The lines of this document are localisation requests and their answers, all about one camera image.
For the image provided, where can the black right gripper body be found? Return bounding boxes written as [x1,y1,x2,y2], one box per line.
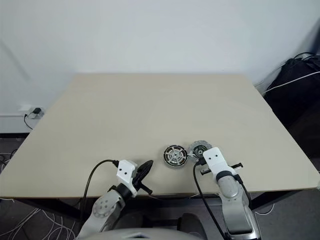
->
[200,162,244,176]

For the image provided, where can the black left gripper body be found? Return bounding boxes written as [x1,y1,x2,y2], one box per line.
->
[132,172,153,195]

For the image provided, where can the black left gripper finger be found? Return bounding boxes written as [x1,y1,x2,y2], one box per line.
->
[137,159,155,175]
[136,161,155,180]

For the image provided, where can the silver cover plate circuit board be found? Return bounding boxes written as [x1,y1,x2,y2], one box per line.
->
[187,139,213,163]

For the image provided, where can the black rotor ring silver spokes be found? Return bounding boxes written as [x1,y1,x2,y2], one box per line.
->
[165,146,186,167]

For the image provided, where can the motor stator housing copper coils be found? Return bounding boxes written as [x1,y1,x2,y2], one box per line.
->
[163,144,188,170]

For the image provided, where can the dark rounded shape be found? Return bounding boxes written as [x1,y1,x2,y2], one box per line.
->
[177,212,208,232]

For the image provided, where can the black bag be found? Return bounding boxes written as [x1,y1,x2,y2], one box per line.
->
[263,52,320,156]

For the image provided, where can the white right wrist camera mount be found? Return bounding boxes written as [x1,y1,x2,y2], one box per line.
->
[201,146,237,180]

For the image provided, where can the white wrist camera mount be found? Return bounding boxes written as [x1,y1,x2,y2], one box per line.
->
[116,159,138,197]
[201,146,237,180]

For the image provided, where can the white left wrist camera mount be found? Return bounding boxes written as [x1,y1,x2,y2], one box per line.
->
[116,159,138,197]

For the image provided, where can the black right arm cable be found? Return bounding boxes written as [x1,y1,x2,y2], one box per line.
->
[193,162,228,238]

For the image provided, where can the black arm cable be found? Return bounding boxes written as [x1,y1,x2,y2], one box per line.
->
[79,159,120,217]
[193,162,228,238]

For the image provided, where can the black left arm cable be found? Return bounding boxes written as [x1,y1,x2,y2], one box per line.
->
[79,159,120,217]

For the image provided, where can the black table frame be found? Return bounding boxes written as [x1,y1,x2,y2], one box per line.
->
[0,191,320,222]

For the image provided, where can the white floor cables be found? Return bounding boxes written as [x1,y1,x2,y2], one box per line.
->
[0,197,83,240]

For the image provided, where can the black adapter cable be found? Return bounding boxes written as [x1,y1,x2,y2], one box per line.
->
[23,113,35,130]

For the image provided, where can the white cable on bag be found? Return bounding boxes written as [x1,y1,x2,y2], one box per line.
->
[266,71,320,92]

